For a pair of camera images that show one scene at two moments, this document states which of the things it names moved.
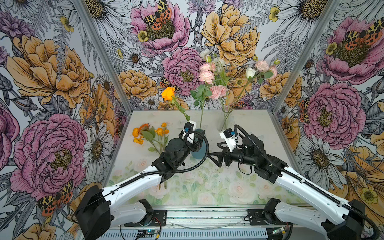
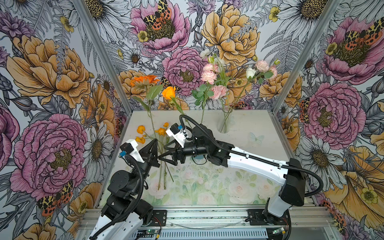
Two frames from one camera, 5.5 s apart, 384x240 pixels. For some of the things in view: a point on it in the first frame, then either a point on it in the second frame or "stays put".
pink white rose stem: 198,95 stays put
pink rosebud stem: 250,72 stays put
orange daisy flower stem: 148,133 to 148,81
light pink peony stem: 217,92 stays put
